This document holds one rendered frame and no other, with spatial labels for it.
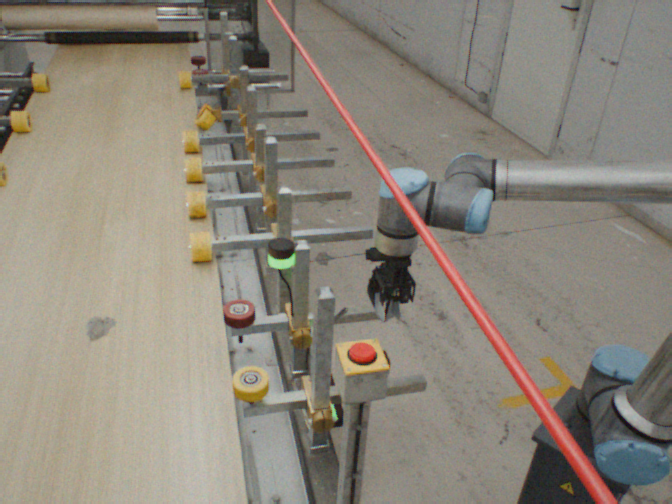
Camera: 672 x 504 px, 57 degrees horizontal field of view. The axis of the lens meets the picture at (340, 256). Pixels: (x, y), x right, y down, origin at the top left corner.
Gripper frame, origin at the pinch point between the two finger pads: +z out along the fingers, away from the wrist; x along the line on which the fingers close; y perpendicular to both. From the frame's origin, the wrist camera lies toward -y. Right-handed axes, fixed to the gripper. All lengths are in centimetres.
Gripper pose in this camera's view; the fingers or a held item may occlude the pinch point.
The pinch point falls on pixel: (383, 315)
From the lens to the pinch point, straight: 142.6
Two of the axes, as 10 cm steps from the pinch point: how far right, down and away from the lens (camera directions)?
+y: 2.5, 5.4, -8.0
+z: -0.5, 8.4, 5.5
